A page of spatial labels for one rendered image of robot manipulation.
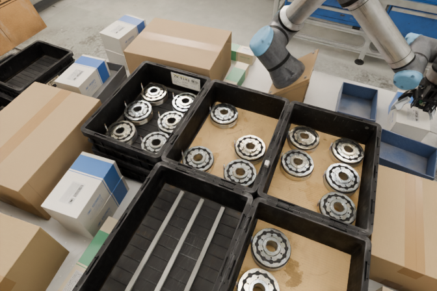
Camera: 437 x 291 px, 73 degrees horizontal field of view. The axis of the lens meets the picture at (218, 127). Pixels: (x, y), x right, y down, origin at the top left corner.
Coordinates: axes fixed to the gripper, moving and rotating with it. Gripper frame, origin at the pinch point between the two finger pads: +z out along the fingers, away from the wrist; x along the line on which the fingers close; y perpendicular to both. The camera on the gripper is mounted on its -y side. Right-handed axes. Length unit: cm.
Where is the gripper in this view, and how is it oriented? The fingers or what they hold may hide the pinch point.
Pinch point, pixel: (409, 113)
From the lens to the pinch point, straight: 145.1
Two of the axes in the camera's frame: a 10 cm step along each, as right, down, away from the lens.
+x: 9.2, 2.9, -2.6
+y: -3.9, 7.0, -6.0
